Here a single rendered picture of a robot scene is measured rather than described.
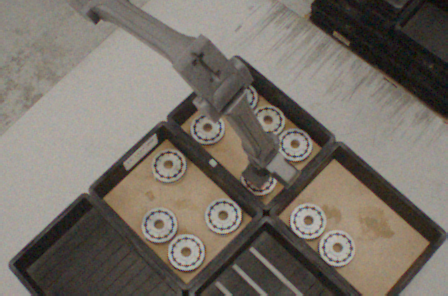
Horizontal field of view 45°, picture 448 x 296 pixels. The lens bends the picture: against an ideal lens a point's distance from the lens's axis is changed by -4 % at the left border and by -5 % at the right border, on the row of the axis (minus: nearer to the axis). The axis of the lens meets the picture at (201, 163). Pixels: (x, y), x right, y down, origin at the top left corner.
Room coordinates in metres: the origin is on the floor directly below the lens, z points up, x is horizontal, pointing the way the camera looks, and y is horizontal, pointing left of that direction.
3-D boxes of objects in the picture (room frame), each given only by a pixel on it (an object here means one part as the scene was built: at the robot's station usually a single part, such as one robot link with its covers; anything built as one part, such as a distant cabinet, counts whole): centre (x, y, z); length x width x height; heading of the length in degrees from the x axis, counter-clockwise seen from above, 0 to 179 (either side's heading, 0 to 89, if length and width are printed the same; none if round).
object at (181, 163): (0.58, 0.10, 0.86); 0.10 x 0.10 x 0.01
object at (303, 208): (0.35, -0.27, 0.86); 0.10 x 0.10 x 0.01
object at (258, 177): (0.50, -0.16, 0.98); 0.10 x 0.07 x 0.07; 134
